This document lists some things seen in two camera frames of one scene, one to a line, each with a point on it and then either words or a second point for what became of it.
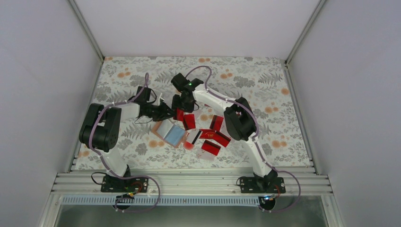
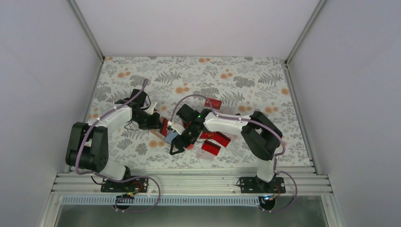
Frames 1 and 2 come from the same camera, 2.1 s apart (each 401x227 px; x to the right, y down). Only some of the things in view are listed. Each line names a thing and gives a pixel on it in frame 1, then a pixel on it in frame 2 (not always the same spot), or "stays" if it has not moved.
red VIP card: [207, 133] stays
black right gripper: [175, 103] to [179, 146]
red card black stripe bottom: [211, 147] stays
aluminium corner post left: [88, 30] stays
